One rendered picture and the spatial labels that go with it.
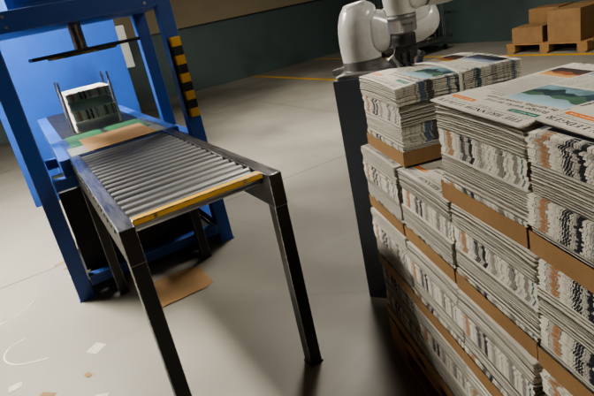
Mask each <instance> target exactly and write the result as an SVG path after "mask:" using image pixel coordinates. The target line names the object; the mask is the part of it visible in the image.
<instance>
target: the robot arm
mask: <svg viewBox="0 0 594 396"><path fill-rule="evenodd" d="M449 1H452V0H382V3H383V6H384V9H381V10H380V9H376V7H375V5H374V4H373V3H372V2H370V1H366V0H361V1H357V2H354V3H351V4H347V5H345V6H343V8H342V10H341V13H340V15H339V23H338V36H339V48H340V53H341V56H342V59H343V67H341V68H338V69H335V70H333V72H332V74H333V76H337V77H336V79H337V81H339V80H351V79H358V78H359V77H360V76H363V75H366V74H370V73H373V72H379V71H383V70H387V69H388V68H391V69H392V68H397V65H396V64H395V58H396V59H397V60H398V61H399V65H400V67H405V66H411V64H414V63H422V62H423V57H424V55H425V51H421V50H419V49H418V47H417V46H416V43H417V42H420V41H422V40H424V39H426V38H427V37H429V36H430V35H432V34H433V33H434V32H435V31H436V29H437V28H438V24H439V12H438V8H437V6H436V4H442V3H446V2H449ZM392 48H393V51H392V55H391V56H390V57H389V58H387V59H386V62H387V63H388V64H384V63H383V59H382V53H381V51H384V50H387V49H392ZM415 55H416V61H415V62H414V58H415Z"/></svg>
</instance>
